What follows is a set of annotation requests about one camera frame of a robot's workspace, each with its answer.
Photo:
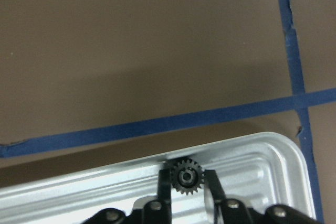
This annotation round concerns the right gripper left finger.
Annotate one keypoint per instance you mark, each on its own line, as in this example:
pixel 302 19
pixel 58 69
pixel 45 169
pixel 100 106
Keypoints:
pixel 157 210

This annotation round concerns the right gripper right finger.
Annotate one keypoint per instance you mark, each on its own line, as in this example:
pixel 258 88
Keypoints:
pixel 221 209

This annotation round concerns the small black bearing gear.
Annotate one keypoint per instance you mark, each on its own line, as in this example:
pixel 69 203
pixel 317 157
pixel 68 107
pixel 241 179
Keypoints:
pixel 187 176

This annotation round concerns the silver ribbed metal tray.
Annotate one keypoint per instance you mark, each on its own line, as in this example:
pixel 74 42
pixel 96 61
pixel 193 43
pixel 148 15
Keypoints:
pixel 261 170

